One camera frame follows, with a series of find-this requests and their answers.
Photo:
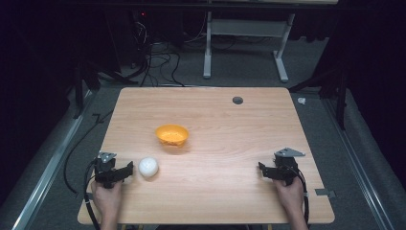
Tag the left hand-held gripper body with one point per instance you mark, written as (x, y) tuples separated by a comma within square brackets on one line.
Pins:
[(105, 169)]

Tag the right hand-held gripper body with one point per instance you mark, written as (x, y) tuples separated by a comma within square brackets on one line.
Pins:
[(286, 164)]

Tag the white ball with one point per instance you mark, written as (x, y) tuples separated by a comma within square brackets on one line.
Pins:
[(148, 166)]

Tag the orange bowl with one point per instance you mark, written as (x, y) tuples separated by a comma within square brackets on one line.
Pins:
[(171, 135)]

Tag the person's left hand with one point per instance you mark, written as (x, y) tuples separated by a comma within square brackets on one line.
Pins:
[(107, 199)]

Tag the person's right hand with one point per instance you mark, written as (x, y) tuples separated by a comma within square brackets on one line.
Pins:
[(289, 195)]

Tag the grey tape piece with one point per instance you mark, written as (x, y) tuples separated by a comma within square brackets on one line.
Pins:
[(324, 192)]

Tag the white crumpled scrap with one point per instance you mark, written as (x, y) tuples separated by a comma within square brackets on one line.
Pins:
[(301, 101)]

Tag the grey table grommet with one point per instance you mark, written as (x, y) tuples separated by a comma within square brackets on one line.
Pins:
[(237, 100)]

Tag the black metal stand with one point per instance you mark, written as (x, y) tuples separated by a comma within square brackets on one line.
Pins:
[(341, 96), (79, 92)]

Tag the aluminium rail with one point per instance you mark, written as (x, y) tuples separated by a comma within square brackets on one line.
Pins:
[(51, 169), (357, 159)]

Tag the white metal desk frame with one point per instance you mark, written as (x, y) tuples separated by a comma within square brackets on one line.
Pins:
[(245, 28)]

